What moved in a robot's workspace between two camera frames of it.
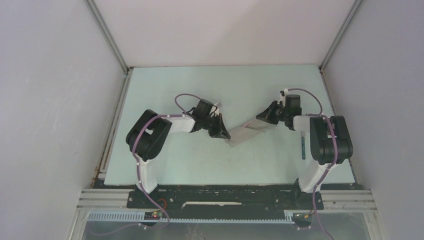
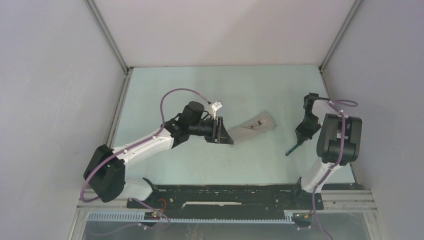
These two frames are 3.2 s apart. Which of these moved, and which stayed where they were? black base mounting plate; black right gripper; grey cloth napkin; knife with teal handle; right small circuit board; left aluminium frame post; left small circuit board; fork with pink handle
Moved: black right gripper; knife with teal handle; fork with pink handle
Stayed: left small circuit board; grey cloth napkin; left aluminium frame post; right small circuit board; black base mounting plate
